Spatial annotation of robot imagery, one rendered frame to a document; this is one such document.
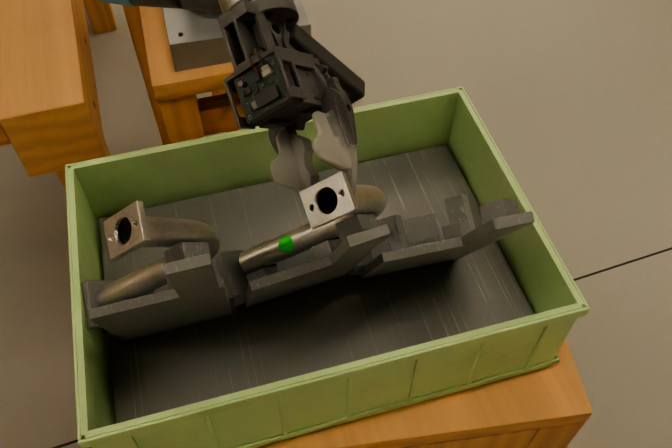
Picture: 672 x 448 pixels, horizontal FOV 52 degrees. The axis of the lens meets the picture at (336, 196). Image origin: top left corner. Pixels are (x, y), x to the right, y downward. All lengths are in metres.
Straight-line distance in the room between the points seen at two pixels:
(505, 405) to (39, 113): 0.87
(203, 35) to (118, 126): 1.23
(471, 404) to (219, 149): 0.52
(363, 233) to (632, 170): 1.81
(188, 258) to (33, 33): 0.82
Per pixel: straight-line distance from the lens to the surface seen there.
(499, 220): 0.74
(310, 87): 0.68
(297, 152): 0.70
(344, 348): 0.96
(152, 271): 0.85
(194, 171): 1.09
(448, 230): 0.86
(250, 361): 0.96
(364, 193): 0.71
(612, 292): 2.14
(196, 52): 1.31
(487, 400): 1.02
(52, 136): 1.30
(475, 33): 2.81
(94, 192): 1.10
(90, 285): 0.93
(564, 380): 1.06
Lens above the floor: 1.71
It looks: 52 degrees down
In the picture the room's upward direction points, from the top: straight up
